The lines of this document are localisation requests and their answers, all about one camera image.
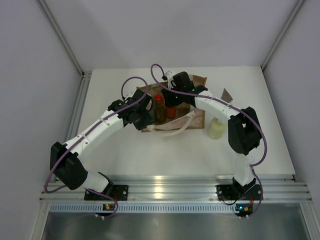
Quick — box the red capped oil bottle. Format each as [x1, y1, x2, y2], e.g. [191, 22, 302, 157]
[153, 94, 166, 124]

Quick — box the blue capped orange bottle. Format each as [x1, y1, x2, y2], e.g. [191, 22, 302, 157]
[166, 106, 177, 119]

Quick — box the brown jute canvas bag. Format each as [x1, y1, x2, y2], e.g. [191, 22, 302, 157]
[140, 74, 207, 137]

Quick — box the pale yellow pump bottle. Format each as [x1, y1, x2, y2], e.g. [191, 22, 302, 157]
[208, 117, 227, 140]

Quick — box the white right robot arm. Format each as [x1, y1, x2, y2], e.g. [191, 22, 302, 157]
[161, 71, 265, 199]

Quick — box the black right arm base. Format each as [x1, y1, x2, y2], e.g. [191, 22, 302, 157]
[216, 184, 262, 204]

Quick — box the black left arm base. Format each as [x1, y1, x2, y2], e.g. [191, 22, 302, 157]
[84, 184, 129, 201]

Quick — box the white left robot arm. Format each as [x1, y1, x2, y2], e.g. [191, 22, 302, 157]
[50, 89, 153, 200]

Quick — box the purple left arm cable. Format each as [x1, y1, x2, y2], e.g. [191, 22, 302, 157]
[43, 76, 151, 221]

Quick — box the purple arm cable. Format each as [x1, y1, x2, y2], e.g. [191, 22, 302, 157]
[150, 63, 270, 220]
[43, 76, 151, 221]

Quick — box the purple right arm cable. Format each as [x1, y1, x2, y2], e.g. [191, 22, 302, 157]
[150, 63, 270, 220]

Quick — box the grey slotted cable duct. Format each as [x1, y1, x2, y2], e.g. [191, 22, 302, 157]
[49, 202, 249, 214]

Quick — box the aluminium frame rail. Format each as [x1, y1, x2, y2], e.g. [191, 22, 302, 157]
[39, 174, 312, 201]

